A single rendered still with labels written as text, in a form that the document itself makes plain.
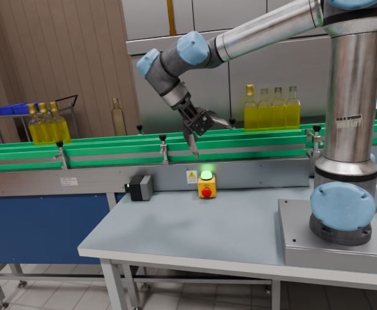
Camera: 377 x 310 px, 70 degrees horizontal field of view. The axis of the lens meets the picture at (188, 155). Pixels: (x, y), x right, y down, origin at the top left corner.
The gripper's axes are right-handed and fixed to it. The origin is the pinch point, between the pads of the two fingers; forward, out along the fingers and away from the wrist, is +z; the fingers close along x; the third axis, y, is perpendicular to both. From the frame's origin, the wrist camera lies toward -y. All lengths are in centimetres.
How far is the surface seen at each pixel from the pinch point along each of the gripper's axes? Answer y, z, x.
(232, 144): -15.2, 13.2, 6.8
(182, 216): -2.2, 15.0, -25.8
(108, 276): 2, 11, -59
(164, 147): -22.9, -2.0, -15.0
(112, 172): -33, -6, -40
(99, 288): -58, 53, -108
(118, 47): -309, -41, 8
